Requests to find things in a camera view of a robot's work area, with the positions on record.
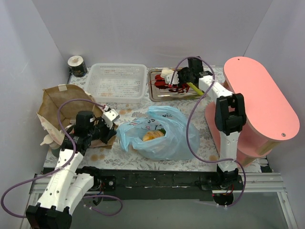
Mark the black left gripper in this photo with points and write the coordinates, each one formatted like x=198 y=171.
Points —
x=108 y=133

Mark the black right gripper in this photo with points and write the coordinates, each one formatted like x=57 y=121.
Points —
x=180 y=77

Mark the green toy vegetable stalks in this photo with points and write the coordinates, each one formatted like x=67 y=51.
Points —
x=197 y=90

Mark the red toy lobster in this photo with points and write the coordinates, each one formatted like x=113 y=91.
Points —
x=160 y=83

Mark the brown paper bag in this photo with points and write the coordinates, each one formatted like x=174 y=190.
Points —
x=60 y=105

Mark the light blue plastic grocery bag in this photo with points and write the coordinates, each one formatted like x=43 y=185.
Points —
x=172 y=146

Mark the toy fried bread piece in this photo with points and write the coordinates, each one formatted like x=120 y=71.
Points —
x=150 y=135

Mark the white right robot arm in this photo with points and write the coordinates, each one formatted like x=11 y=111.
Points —
x=229 y=117

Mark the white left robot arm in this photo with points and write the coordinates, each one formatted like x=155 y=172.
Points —
x=67 y=186

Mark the stainless steel tray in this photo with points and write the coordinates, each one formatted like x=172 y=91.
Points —
x=163 y=93

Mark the white plastic perforated basket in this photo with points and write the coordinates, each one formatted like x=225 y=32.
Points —
x=117 y=83

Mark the pink two-tier shelf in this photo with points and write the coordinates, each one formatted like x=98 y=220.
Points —
x=270 y=119

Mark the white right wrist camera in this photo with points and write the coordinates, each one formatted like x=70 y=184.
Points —
x=172 y=77

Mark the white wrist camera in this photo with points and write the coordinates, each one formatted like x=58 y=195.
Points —
x=110 y=117
x=172 y=77

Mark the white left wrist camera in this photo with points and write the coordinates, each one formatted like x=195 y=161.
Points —
x=110 y=117

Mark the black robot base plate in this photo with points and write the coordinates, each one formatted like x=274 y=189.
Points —
x=157 y=184

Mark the aluminium frame rail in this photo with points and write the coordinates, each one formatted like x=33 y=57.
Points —
x=255 y=183

